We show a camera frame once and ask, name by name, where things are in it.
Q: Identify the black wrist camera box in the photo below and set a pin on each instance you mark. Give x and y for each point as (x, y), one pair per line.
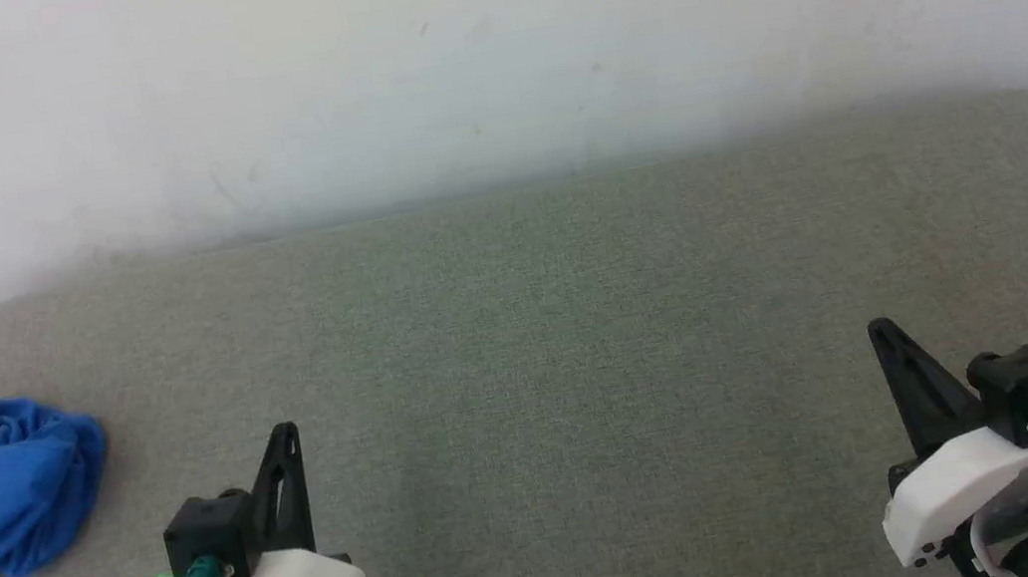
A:
(1025, 383)
(206, 533)

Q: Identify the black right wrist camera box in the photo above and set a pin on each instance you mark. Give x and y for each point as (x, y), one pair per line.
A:
(1025, 383)

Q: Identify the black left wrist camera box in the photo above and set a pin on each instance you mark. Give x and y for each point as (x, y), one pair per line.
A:
(206, 533)

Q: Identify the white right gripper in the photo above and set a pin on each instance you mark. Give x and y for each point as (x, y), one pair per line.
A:
(955, 488)

